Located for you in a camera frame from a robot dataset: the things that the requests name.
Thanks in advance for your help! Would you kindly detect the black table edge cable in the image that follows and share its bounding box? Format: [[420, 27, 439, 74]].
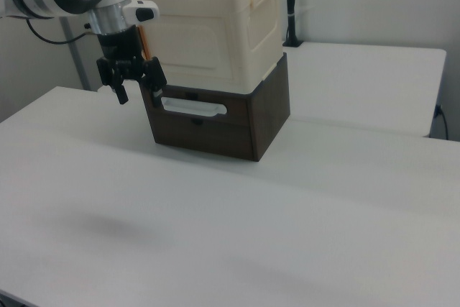
[[434, 104, 451, 139]]

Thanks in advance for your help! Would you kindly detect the cream plastic tray with handles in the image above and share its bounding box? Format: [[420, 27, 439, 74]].
[[127, 0, 282, 94]]

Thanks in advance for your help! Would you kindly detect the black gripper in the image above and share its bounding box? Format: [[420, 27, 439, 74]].
[[96, 24, 169, 106]]

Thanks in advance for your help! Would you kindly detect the copper coloured gripper cable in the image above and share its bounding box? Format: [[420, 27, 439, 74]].
[[137, 25, 151, 62]]

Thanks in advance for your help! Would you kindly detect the dark brown wooden box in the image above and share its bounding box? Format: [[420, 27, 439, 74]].
[[139, 51, 291, 162]]

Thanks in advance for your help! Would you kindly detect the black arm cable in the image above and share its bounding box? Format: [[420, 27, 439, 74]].
[[26, 19, 98, 45]]

